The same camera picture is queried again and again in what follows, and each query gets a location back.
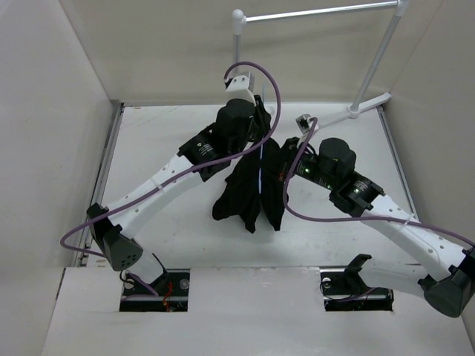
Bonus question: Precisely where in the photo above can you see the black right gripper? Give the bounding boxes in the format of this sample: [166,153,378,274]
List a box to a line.
[256,136,338,191]

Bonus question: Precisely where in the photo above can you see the light blue wire hanger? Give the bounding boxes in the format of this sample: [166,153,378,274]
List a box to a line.
[258,83,269,194]

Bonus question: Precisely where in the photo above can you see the black trousers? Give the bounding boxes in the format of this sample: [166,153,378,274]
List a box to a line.
[212,99,292,234]

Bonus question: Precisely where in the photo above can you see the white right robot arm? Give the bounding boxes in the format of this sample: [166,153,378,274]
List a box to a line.
[279,137,474,318]

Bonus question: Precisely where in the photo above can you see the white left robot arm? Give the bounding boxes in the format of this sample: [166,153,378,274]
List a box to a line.
[87,95,271,296]

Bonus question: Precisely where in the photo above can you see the white metal clothes rack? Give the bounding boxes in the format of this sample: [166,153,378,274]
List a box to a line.
[231,1,409,124]

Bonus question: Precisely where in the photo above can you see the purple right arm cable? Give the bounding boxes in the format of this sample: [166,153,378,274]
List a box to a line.
[281,117,475,248]

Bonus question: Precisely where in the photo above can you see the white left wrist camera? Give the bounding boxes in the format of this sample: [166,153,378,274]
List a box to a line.
[225,72,256,106]

